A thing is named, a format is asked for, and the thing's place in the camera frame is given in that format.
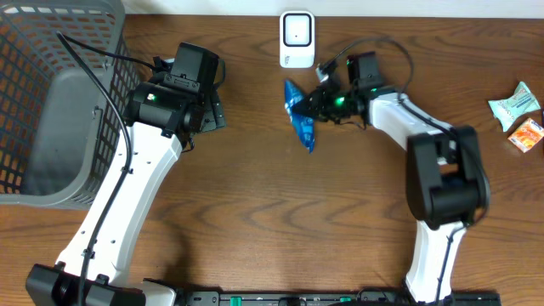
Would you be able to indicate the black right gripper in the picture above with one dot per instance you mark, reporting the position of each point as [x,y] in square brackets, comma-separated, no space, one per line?
[317,103]

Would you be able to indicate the teal wet wipes pack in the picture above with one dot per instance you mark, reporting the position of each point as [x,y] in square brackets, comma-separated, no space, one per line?
[507,111]

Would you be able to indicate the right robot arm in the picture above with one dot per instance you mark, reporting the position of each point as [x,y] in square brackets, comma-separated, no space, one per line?
[445,181]

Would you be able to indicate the grey plastic mesh basket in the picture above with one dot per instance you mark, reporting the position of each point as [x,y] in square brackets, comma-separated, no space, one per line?
[64,75]

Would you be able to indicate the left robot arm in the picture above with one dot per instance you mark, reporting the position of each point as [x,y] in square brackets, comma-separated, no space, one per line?
[158,124]

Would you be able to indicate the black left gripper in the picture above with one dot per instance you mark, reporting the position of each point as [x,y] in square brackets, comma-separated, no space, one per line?
[214,115]

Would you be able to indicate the blue Oreo cookie pack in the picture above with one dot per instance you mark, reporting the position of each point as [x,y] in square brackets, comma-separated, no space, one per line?
[303,125]

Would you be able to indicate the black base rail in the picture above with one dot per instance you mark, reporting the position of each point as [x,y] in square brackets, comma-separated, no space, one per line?
[367,296]

